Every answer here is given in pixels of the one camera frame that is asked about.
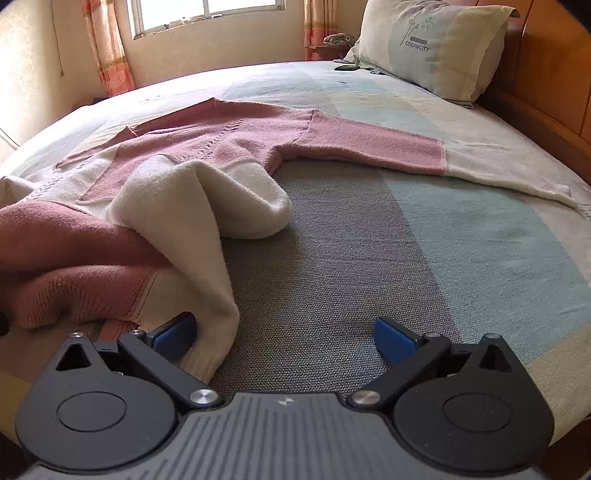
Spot pink and white knit sweater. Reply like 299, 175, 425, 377
1, 98, 590, 380

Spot pastel patchwork bed sheet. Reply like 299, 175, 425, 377
1, 63, 590, 438

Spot small dark remote on bed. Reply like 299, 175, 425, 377
335, 64, 361, 72

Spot wooden headboard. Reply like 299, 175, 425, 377
479, 0, 590, 181

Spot pastel patchwork pillow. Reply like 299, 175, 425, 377
345, 1, 519, 103

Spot wooden nightstand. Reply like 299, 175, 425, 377
304, 44, 349, 61

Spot cluttered items on nightstand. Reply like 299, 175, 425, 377
322, 32, 356, 48

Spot left orange plaid curtain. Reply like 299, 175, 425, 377
81, 0, 135, 97

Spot orange plaid curtain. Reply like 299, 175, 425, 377
81, 0, 135, 97
304, 0, 338, 53

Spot right orange plaid curtain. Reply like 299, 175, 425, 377
304, 0, 338, 53

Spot window with white frame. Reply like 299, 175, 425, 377
127, 0, 286, 39

